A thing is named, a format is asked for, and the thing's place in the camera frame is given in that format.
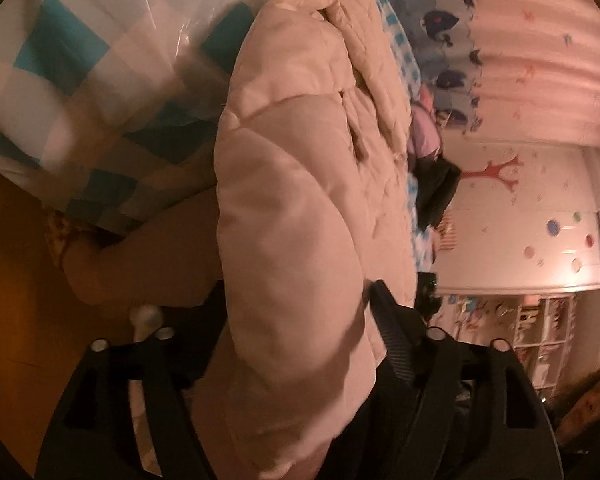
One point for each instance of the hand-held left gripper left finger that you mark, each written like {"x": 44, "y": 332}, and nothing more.
{"x": 145, "y": 375}

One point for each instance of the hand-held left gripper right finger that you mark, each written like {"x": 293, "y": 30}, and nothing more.
{"x": 395, "y": 345}

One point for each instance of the white quilted jacket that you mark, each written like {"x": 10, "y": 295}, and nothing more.
{"x": 290, "y": 185}

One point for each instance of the white slipper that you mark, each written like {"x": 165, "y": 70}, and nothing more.
{"x": 147, "y": 316}

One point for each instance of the person's leg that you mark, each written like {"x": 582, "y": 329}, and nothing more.
{"x": 145, "y": 260}

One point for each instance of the red striped cloth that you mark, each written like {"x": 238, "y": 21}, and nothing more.
{"x": 447, "y": 236}

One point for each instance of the white cube shelf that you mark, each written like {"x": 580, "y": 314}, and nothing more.
{"x": 530, "y": 330}

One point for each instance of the dark green clothing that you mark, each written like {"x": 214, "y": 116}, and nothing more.
{"x": 437, "y": 185}

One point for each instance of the pink and purple jacket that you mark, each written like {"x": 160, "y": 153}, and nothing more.
{"x": 425, "y": 135}

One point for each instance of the whale print curtain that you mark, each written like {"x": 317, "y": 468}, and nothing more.
{"x": 530, "y": 60}

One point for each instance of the blue checkered bed cover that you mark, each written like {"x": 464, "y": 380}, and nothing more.
{"x": 80, "y": 60}

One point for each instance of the red tree wall sticker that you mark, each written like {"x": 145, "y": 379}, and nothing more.
{"x": 490, "y": 172}

